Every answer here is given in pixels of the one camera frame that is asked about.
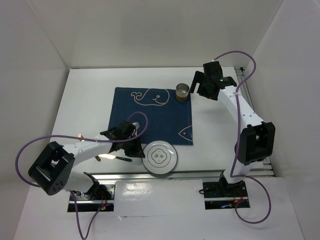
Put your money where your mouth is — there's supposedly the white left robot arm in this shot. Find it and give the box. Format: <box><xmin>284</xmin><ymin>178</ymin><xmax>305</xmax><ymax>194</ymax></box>
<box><xmin>28</xmin><ymin>127</ymin><xmax>145</xmax><ymax>200</ymax></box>

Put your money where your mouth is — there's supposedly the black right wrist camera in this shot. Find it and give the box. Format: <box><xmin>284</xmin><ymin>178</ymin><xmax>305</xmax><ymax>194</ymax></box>
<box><xmin>203</xmin><ymin>61</ymin><xmax>223</xmax><ymax>80</ymax></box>

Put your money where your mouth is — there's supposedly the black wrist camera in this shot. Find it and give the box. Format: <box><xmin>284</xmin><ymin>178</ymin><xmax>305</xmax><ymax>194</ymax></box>
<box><xmin>203</xmin><ymin>61</ymin><xmax>223</xmax><ymax>80</ymax></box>
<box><xmin>117</xmin><ymin>120</ymin><xmax>140</xmax><ymax>139</ymax></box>

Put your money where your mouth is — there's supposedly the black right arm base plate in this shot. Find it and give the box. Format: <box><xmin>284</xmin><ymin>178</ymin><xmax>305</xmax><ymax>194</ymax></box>
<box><xmin>198</xmin><ymin>181</ymin><xmax>251</xmax><ymax>210</ymax></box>

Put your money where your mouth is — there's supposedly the white round dinner plate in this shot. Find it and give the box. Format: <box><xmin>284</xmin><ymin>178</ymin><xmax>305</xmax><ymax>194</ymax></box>
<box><xmin>142</xmin><ymin>140</ymin><xmax>178</xmax><ymax>175</ymax></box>

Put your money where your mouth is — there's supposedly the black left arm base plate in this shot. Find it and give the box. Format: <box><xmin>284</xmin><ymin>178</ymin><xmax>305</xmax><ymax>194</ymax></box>
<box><xmin>75</xmin><ymin>181</ymin><xmax>116</xmax><ymax>213</ymax></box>

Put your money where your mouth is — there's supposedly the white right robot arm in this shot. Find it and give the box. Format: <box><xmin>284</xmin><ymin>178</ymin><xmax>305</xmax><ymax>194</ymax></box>
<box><xmin>190</xmin><ymin>71</ymin><xmax>276</xmax><ymax>197</ymax></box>

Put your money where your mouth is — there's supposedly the aluminium frame rail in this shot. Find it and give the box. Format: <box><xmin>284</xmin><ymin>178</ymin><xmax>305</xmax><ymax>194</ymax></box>
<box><xmin>232</xmin><ymin>81</ymin><xmax>275</xmax><ymax>178</ymax></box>
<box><xmin>69</xmin><ymin>168</ymin><xmax>276</xmax><ymax>183</ymax></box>

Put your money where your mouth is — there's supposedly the dark blue embroidered cloth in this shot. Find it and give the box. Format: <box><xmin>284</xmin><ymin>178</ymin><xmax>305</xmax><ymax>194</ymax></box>
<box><xmin>108</xmin><ymin>87</ymin><xmax>193</xmax><ymax>146</ymax></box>

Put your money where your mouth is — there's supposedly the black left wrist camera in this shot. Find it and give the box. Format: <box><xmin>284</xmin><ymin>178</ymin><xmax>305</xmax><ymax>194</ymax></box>
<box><xmin>117</xmin><ymin>120</ymin><xmax>140</xmax><ymax>139</ymax></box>

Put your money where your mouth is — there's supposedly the aluminium frame rail right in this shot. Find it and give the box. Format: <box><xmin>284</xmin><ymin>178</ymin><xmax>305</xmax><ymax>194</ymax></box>
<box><xmin>232</xmin><ymin>81</ymin><xmax>275</xmax><ymax>178</ymax></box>

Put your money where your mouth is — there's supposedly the gold knife black handle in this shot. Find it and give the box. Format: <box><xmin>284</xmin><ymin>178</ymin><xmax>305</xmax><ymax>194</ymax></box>
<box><xmin>95</xmin><ymin>154</ymin><xmax>132</xmax><ymax>163</ymax></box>

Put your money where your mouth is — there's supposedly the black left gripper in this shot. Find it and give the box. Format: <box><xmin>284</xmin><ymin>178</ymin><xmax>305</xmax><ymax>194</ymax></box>
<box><xmin>121</xmin><ymin>133</ymin><xmax>145</xmax><ymax>158</ymax></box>

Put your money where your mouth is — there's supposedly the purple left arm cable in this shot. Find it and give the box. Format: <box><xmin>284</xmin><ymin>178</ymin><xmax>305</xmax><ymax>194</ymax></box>
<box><xmin>15</xmin><ymin>111</ymin><xmax>149</xmax><ymax>240</ymax></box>

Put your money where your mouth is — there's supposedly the aluminium frame rail front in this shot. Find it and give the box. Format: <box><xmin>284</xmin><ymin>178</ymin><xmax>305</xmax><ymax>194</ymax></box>
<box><xmin>69</xmin><ymin>168</ymin><xmax>276</xmax><ymax>183</ymax></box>

